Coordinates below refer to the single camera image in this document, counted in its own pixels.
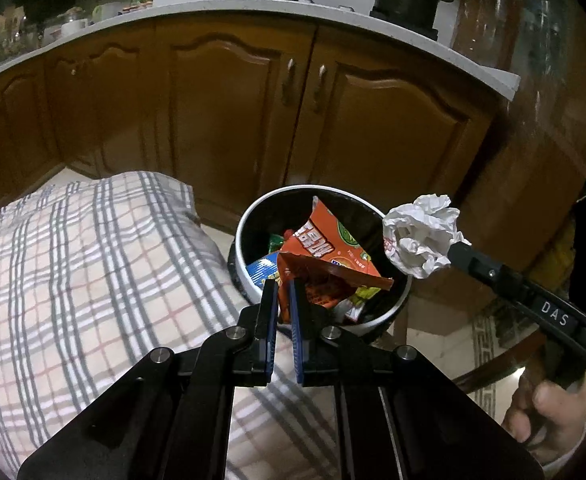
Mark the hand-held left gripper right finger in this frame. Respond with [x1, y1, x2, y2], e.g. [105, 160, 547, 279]
[289, 277, 544, 480]

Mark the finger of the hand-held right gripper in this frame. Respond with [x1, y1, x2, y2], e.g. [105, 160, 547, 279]
[448, 242, 586, 363]

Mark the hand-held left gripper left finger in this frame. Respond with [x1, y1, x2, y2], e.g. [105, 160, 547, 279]
[17, 277, 280, 480]

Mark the orange brown snack wrapper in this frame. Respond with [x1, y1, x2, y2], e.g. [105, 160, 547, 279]
[277, 251, 394, 325]

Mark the white paper ball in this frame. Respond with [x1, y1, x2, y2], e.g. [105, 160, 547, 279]
[382, 194, 471, 280]

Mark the white-rimmed black bin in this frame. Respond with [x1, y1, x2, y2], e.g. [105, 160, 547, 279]
[227, 185, 414, 338]

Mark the person's right forearm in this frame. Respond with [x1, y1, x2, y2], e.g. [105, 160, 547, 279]
[538, 440, 586, 476]

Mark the person's right hand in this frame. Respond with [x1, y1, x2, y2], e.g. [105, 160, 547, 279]
[502, 367, 586, 453]

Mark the blue white packet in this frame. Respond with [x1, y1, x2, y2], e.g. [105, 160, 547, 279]
[245, 252, 281, 291]

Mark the tall wooden cabinet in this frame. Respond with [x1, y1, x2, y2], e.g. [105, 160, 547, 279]
[453, 0, 586, 271]

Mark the wooden cabinet door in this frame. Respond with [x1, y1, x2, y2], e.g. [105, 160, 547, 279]
[0, 60, 64, 207]
[165, 17, 318, 216]
[45, 25, 170, 177]
[287, 27, 496, 243]

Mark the plaid cloth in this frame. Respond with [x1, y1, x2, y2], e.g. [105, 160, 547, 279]
[0, 171, 354, 480]

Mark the black stove burner grate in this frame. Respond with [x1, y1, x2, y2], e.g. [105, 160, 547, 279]
[370, 7, 441, 41]

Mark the white countertop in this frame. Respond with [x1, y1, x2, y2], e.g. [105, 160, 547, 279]
[0, 0, 521, 102]

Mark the white cup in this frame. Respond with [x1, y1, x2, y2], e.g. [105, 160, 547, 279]
[60, 17, 90, 37]
[93, 2, 122, 24]

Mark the cluster of glass jars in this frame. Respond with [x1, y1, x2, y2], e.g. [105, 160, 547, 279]
[0, 6, 40, 57]

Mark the wooden chair frame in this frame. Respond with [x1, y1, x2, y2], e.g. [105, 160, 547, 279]
[450, 330, 548, 396]

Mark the metal cabinet handle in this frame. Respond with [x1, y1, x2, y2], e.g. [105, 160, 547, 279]
[280, 57, 298, 107]
[313, 62, 330, 113]

